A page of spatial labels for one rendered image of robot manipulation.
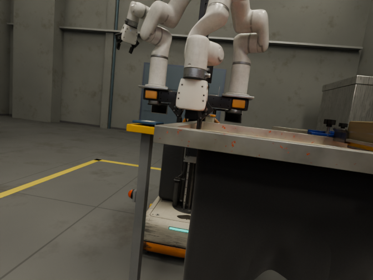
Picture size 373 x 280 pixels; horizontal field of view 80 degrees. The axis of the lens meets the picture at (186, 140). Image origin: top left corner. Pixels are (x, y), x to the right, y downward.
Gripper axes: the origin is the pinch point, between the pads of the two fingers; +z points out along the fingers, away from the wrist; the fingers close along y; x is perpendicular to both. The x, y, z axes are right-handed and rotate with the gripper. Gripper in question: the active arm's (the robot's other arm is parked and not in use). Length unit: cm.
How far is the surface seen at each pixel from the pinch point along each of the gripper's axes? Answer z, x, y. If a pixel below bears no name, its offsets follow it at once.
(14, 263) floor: 98, -29, 103
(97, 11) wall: -345, -745, 551
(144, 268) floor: 98, -52, 29
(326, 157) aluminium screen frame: 1.0, 29.2, -32.2
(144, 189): 29.5, -9.9, 17.7
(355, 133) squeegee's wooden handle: -4, -12, -56
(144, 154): 14.8, -10.0, 18.8
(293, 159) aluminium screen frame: 2.3, 29.2, -26.6
